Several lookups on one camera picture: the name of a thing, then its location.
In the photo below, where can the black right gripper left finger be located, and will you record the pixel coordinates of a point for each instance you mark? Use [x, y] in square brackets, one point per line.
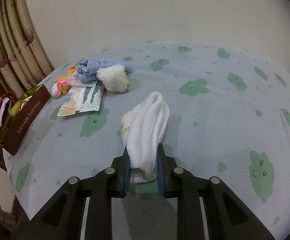
[112, 182]

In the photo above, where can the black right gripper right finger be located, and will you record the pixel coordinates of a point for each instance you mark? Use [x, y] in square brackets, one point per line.
[177, 182]

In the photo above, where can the white towel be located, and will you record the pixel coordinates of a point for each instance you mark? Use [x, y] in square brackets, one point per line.
[142, 130]

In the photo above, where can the white fluffy plush cloth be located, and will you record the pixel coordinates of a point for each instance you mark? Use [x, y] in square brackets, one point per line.
[114, 78]

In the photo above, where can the light blue towel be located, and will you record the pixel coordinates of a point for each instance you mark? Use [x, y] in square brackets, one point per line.
[87, 70]

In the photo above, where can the green white wipes packet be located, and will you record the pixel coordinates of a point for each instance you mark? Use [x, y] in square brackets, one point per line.
[82, 99]

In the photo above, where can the blue green-patterned bedsheet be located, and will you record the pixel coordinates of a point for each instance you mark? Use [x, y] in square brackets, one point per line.
[229, 117]

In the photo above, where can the orange plush toy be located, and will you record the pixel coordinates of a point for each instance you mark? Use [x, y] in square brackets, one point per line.
[70, 71]

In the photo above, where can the red gold toffee tin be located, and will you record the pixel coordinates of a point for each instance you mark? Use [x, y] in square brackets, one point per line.
[21, 116]

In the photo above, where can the pink ribbon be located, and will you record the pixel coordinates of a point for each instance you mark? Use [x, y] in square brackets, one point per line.
[60, 88]

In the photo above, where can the beige patterned curtain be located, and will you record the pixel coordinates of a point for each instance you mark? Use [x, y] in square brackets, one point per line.
[23, 63]

